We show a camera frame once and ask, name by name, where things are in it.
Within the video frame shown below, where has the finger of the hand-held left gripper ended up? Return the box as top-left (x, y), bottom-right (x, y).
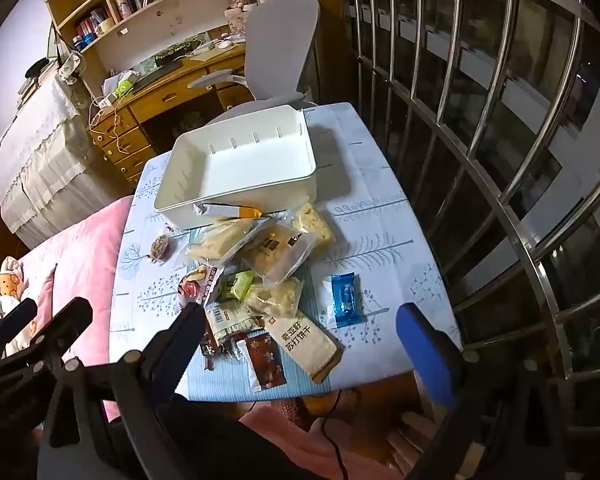
top-left (0, 299), bottom-right (39, 356)
top-left (30, 297), bottom-right (94, 361)

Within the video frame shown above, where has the rice crisp clear packet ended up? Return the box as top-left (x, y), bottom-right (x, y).
top-left (244, 276), bottom-right (303, 318)

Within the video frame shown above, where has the clear bread packet black label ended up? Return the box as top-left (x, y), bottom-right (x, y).
top-left (240, 222), bottom-right (317, 283)

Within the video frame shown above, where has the clear cracker packet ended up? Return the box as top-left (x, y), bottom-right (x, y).
top-left (185, 216), bottom-right (273, 266)

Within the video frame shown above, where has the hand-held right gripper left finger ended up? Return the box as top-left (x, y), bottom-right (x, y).
top-left (37, 303), bottom-right (207, 480)

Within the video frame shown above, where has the cartoon print plush cloth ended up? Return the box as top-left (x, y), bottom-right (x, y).
top-left (0, 256), bottom-right (31, 356)

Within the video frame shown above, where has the white plastic storage box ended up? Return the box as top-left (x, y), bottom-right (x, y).
top-left (153, 104), bottom-right (319, 216)

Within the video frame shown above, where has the green tissue packet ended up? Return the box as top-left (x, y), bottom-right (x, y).
top-left (111, 72), bottom-right (140, 98)

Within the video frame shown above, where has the green pastry packet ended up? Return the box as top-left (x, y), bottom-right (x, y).
top-left (217, 270), bottom-right (256, 303)

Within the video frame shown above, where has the white lace cloth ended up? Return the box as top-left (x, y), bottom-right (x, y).
top-left (0, 72), bottom-right (98, 236)

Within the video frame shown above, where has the red apple print packet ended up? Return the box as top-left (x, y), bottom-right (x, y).
top-left (176, 265), bottom-right (221, 308)

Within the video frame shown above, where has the white soda cracker packet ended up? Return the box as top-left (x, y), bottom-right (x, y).
top-left (262, 310), bottom-right (343, 385)

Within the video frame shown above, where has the yellow cake clear packet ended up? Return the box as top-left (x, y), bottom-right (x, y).
top-left (294, 202), bottom-right (337, 251)

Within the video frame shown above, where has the blue candy packet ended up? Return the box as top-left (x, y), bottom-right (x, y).
top-left (330, 272), bottom-right (363, 330)

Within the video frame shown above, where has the floral pouch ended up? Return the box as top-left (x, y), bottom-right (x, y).
top-left (59, 52), bottom-right (88, 85)

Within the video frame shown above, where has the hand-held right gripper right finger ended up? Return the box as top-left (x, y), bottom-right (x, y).
top-left (396, 302), bottom-right (567, 480)

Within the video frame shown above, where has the tree print tablecloth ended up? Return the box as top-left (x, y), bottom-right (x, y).
top-left (109, 102), bottom-right (465, 402)

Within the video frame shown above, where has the wooden bookshelf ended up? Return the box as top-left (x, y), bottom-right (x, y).
top-left (44, 0), bottom-right (351, 106)

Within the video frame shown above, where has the black sign gold lettering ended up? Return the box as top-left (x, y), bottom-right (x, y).
top-left (152, 35), bottom-right (208, 66)

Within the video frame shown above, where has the round nut candy red wrapper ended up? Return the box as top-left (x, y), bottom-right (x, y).
top-left (147, 232), bottom-right (173, 265)

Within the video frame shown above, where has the white cable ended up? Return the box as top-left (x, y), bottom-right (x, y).
top-left (87, 77), bottom-right (131, 158)

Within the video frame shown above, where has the row of colourful books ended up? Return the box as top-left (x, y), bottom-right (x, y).
top-left (74, 7), bottom-right (115, 43)

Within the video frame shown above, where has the black cable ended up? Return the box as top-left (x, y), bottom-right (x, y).
top-left (317, 387), bottom-right (353, 480)

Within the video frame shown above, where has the wooden desk with drawers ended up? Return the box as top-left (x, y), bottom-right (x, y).
top-left (86, 40), bottom-right (261, 186)

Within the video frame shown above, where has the grey office chair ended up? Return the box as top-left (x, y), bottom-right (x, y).
top-left (187, 0), bottom-right (322, 123)

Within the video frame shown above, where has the dark red small packet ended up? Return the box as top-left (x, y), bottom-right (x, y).
top-left (200, 325), bottom-right (231, 372)

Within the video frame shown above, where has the brown star print packet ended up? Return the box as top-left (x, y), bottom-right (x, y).
top-left (236, 334), bottom-right (287, 393)

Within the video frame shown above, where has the black keyboard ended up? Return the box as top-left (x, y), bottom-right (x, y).
top-left (130, 62), bottom-right (183, 95)

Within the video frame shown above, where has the silver packet with orange end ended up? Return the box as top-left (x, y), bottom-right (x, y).
top-left (194, 202), bottom-right (263, 221)

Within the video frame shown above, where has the white barcode biscuit packet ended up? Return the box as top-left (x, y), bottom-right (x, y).
top-left (205, 300), bottom-right (263, 348)

